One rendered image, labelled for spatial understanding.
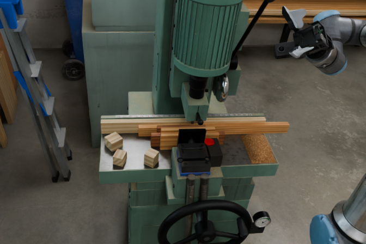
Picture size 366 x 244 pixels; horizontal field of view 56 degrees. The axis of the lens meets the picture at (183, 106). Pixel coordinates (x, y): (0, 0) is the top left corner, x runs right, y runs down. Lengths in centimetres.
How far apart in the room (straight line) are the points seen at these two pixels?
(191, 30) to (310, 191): 174
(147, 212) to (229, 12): 75
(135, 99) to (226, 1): 79
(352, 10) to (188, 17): 302
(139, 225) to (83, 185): 96
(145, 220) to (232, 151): 41
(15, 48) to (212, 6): 109
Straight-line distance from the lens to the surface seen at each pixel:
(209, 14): 92
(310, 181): 254
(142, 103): 153
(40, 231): 212
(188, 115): 112
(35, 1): 350
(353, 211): 107
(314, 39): 109
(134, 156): 115
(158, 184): 117
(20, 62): 179
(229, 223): 142
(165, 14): 118
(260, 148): 120
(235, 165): 117
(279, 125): 132
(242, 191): 128
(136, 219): 132
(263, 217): 133
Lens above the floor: 173
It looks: 37 degrees down
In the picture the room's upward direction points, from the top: 7 degrees clockwise
